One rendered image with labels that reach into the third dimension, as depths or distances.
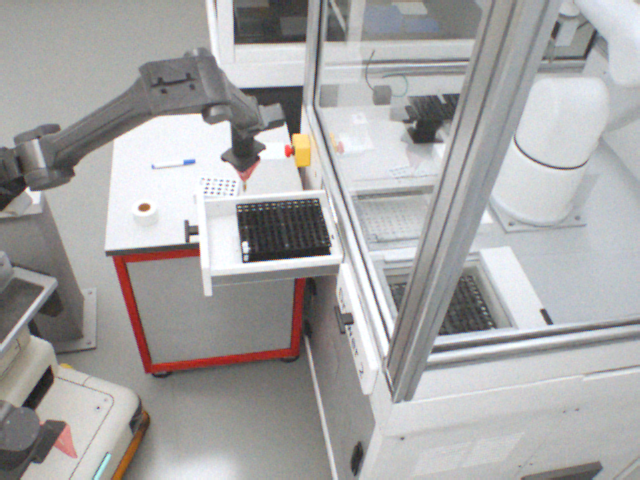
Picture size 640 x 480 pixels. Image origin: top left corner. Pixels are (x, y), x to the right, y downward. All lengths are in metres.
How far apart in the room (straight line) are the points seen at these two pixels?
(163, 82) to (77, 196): 2.17
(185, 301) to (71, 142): 0.92
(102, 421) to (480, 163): 1.48
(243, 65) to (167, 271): 0.79
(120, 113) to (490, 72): 0.55
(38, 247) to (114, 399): 0.55
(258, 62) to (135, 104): 1.24
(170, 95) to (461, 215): 0.45
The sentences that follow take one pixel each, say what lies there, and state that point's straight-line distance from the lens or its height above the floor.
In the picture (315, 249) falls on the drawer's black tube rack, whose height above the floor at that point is 0.87.
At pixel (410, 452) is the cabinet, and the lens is 1.43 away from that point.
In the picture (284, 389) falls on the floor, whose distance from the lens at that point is 2.22.
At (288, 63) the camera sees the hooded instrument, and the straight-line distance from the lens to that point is 2.13.
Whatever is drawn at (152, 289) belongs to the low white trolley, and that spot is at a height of 0.55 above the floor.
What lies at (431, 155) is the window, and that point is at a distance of 0.87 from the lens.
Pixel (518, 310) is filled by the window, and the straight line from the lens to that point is 1.03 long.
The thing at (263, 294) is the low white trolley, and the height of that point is 0.47.
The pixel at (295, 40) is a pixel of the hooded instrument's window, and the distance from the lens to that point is 2.12.
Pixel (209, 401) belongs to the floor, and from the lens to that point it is 2.21.
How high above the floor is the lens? 1.94
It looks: 46 degrees down
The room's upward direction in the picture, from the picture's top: 6 degrees clockwise
